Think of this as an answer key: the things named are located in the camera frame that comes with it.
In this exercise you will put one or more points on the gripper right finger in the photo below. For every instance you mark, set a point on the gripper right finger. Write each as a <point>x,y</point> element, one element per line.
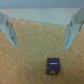
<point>71,32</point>

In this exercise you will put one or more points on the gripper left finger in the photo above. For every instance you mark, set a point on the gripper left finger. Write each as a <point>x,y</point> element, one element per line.
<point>8,30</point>

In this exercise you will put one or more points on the purple block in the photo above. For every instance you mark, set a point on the purple block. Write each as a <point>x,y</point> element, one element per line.
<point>53,66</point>

